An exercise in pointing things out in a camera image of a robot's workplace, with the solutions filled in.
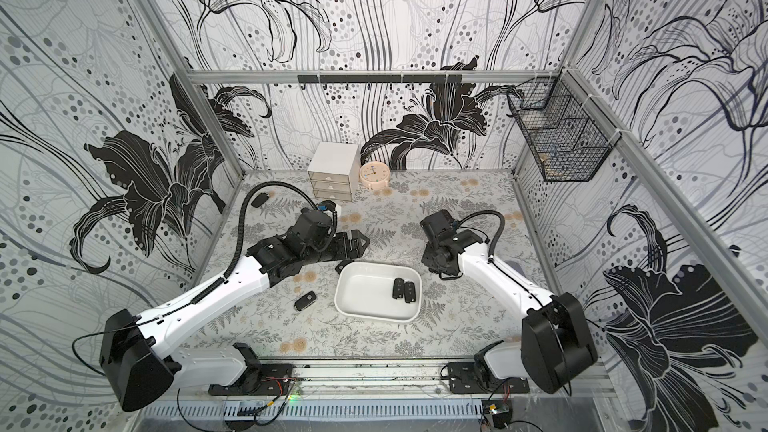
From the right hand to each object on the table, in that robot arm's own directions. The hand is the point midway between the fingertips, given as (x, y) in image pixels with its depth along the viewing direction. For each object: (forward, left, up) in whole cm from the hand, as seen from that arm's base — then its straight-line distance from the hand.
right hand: (435, 257), depth 87 cm
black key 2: (+27, +63, -6) cm, 69 cm away
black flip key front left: (-11, +38, -6) cm, 40 cm away
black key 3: (-8, +8, -6) cm, 13 cm away
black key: (+1, +29, -5) cm, 29 cm away
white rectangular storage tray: (-8, +17, -7) cm, 20 cm away
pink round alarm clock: (+38, +20, -4) cm, 43 cm away
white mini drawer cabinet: (+30, +33, +6) cm, 45 cm away
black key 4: (-7, +11, -5) cm, 14 cm away
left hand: (-3, +22, +10) cm, 24 cm away
